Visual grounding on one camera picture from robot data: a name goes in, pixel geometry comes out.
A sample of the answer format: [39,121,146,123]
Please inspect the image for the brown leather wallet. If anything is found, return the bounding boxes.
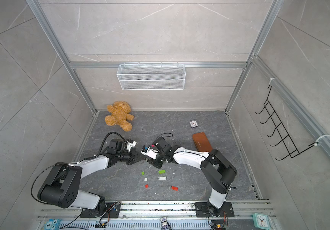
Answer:
[192,132,213,152]

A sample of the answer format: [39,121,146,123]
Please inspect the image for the red usb drive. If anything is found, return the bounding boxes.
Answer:
[170,186,178,191]

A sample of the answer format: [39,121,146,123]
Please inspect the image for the brown teddy bear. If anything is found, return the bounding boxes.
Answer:
[105,101,134,132]

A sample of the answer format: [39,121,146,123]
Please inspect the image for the blue cartoon alarm clock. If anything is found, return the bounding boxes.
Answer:
[42,219,62,230]

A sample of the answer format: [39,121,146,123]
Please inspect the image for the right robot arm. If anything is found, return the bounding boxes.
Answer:
[141,137,237,210]

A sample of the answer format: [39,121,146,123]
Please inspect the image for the small square pink-white packet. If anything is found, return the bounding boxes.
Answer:
[190,120,198,128]

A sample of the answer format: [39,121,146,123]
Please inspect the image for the teal alarm clock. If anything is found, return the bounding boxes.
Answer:
[252,213,271,230]

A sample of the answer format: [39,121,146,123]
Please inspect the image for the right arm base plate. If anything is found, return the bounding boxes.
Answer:
[194,202,235,218]

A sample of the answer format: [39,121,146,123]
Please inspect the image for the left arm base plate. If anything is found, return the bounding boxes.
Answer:
[80,201,122,218]

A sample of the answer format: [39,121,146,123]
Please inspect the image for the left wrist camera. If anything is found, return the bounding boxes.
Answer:
[126,140,137,152]

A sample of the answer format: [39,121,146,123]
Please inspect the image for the small purple toy figure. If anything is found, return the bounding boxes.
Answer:
[161,217,172,230]

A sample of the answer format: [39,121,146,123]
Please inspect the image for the black wire hook rack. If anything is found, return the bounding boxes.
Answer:
[255,85,319,161]

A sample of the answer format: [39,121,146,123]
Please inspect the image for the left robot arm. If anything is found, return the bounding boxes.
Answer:
[31,132,145,210]

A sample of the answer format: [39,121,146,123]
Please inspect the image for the white wire mesh basket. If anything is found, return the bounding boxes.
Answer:
[117,63,186,91]

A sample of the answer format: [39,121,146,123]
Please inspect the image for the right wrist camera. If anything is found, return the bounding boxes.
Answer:
[141,144,159,160]

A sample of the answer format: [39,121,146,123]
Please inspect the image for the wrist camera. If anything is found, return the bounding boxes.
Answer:
[141,144,159,160]
[126,140,137,152]

